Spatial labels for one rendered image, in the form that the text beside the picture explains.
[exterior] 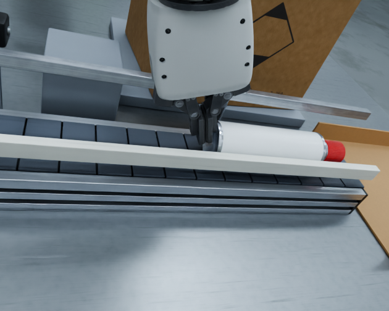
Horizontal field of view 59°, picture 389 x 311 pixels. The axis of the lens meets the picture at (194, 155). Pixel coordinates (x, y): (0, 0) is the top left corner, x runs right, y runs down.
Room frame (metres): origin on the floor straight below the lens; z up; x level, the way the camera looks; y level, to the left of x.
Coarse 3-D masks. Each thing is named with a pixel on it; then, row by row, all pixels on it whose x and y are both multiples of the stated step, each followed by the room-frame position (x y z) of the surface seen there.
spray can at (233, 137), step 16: (224, 128) 0.35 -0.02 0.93; (240, 128) 0.36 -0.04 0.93; (256, 128) 0.38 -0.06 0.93; (272, 128) 0.40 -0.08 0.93; (208, 144) 0.36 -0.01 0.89; (224, 144) 0.34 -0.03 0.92; (240, 144) 0.35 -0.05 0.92; (256, 144) 0.36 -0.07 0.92; (272, 144) 0.37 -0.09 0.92; (288, 144) 0.38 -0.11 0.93; (304, 144) 0.40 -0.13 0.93; (320, 144) 0.41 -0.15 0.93; (336, 144) 0.44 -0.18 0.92; (320, 160) 0.40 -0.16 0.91; (336, 160) 0.43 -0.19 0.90
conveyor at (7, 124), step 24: (0, 120) 0.27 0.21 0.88; (24, 120) 0.28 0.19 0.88; (48, 120) 0.30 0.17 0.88; (144, 144) 0.33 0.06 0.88; (168, 144) 0.34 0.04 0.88; (192, 144) 0.36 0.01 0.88; (0, 168) 0.21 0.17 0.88; (24, 168) 0.22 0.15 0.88; (48, 168) 0.23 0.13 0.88; (72, 168) 0.24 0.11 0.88; (96, 168) 0.26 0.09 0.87; (120, 168) 0.27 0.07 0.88; (144, 168) 0.29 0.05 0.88; (168, 168) 0.30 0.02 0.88
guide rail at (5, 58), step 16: (0, 48) 0.28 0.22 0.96; (0, 64) 0.27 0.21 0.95; (16, 64) 0.28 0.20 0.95; (32, 64) 0.28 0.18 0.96; (48, 64) 0.29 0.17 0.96; (64, 64) 0.30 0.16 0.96; (80, 64) 0.31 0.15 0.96; (96, 64) 0.32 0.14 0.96; (96, 80) 0.31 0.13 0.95; (112, 80) 0.32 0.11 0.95; (128, 80) 0.33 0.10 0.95; (144, 80) 0.34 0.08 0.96; (240, 96) 0.39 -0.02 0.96; (256, 96) 0.40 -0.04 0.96; (272, 96) 0.42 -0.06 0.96; (288, 96) 0.44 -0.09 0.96; (320, 112) 0.45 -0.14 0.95; (336, 112) 0.47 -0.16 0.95; (352, 112) 0.48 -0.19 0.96; (368, 112) 0.49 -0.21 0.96
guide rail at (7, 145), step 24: (0, 144) 0.21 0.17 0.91; (24, 144) 0.22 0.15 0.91; (48, 144) 0.23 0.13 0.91; (72, 144) 0.24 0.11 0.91; (96, 144) 0.26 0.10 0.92; (120, 144) 0.27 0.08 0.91; (192, 168) 0.30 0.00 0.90; (216, 168) 0.31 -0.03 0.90; (240, 168) 0.33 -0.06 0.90; (264, 168) 0.34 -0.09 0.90; (288, 168) 0.36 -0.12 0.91; (312, 168) 0.38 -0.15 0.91; (336, 168) 0.39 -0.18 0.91; (360, 168) 0.41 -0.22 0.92
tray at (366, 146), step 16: (320, 128) 0.59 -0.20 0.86; (336, 128) 0.61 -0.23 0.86; (352, 128) 0.63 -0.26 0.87; (368, 128) 0.65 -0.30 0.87; (352, 144) 0.63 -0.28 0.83; (368, 144) 0.66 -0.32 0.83; (384, 144) 0.68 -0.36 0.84; (352, 160) 0.57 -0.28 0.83; (368, 160) 0.59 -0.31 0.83; (384, 160) 0.62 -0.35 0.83; (384, 176) 0.56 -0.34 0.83; (368, 192) 0.49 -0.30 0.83; (384, 192) 0.51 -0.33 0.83; (368, 208) 0.45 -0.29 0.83; (384, 208) 0.47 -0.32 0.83; (368, 224) 0.41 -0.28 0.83; (384, 224) 0.43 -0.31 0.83; (384, 240) 0.39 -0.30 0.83
